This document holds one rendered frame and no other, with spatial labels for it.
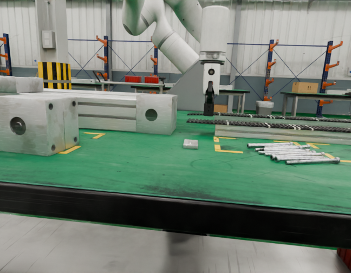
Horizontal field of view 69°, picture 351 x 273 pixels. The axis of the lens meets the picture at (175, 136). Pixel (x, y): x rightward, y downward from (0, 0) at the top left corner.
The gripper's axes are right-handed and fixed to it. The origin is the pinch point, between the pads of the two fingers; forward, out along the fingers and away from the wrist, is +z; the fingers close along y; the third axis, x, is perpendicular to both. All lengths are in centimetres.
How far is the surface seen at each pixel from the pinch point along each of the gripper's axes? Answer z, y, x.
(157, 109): -2.2, -24.0, 12.3
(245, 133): 2.9, -20.9, -9.7
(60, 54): -40, 264, 214
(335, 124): 1.9, -1.9, -39.0
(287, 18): -205, 756, -207
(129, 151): 4.0, -41.3, 13.9
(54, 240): 60, 4, 62
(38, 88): -5, -16, 50
